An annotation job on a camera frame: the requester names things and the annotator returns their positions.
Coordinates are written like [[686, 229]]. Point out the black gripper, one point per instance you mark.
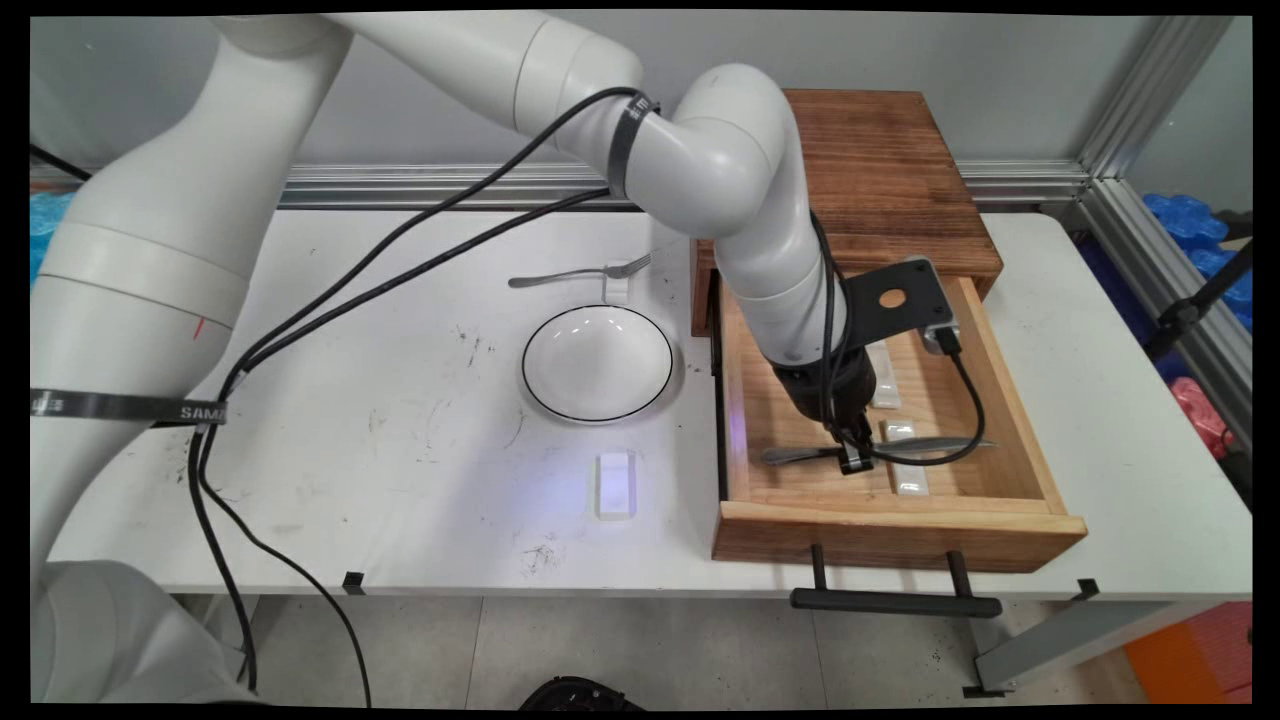
[[830, 390]]

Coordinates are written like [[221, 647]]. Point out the silver table knife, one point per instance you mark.
[[940, 444]]

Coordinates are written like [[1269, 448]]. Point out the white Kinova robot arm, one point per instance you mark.
[[730, 160]]

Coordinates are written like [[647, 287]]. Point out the white ceramic cutlery rest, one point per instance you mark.
[[888, 390], [910, 480]]

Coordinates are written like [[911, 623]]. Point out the light wooden drawer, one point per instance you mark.
[[900, 540]]

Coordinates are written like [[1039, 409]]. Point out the clear plastic cutlery rest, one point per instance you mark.
[[620, 292], [615, 490]]

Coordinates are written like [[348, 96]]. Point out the black tape marker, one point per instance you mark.
[[354, 583], [1088, 589]]

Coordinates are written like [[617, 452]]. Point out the white plate with black rim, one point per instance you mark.
[[600, 365]]

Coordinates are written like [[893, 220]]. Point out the dark brown wooden cabinet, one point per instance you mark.
[[900, 170]]

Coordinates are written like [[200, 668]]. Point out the red foam piece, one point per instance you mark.
[[1200, 410]]

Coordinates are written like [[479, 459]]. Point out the silver fork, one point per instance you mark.
[[560, 277]]

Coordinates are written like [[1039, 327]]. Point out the black tripod stand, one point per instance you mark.
[[1185, 315]]

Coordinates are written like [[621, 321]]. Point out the black round floor object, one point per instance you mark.
[[580, 695]]

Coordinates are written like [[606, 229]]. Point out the orange box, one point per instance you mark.
[[1190, 655]]

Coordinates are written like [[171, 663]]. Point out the blue foam pieces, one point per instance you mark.
[[1190, 225]]

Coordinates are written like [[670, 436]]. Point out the blue bubble wrap sheet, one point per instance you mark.
[[45, 225]]

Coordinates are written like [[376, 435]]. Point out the black drawer slide rail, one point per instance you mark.
[[718, 420]]

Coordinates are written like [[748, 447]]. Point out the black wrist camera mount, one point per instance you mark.
[[915, 290]]

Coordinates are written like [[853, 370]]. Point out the slanted aluminium frame rail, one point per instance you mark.
[[1170, 290]]

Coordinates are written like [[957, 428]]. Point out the upright aluminium frame post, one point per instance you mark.
[[1150, 100]]

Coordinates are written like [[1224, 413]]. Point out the horizontal aluminium frame rail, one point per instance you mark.
[[450, 185]]

